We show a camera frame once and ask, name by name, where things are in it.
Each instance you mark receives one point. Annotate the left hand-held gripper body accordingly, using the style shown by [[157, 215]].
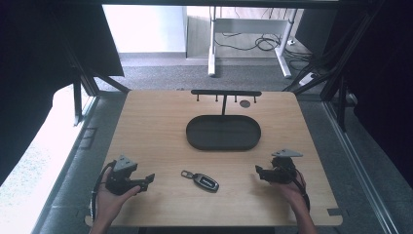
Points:
[[120, 180]]

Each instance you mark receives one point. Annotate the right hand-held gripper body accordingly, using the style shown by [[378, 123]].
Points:
[[283, 169]]

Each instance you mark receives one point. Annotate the black key rack with tray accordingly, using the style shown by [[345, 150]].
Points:
[[223, 132]]

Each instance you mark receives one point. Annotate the black car key fob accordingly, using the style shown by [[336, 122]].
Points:
[[204, 181]]

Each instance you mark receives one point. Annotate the person's right hand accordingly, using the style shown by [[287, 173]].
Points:
[[292, 191]]

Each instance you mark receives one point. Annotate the person's left hand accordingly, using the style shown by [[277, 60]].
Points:
[[108, 203]]

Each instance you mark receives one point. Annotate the grey floor outlet cover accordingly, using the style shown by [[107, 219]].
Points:
[[88, 138]]

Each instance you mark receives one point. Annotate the black tape patch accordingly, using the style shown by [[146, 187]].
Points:
[[334, 212]]

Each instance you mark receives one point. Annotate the grey round table grommet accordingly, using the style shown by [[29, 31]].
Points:
[[245, 104]]

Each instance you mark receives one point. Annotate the white power strip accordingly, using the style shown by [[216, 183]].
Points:
[[307, 79]]

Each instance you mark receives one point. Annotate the dark curtain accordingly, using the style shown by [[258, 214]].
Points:
[[35, 65], [383, 81]]

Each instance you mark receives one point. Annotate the black metal frame stand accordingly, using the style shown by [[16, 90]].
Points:
[[82, 84], [337, 74]]

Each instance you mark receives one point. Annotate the white metal desk frame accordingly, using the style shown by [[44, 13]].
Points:
[[250, 25]]

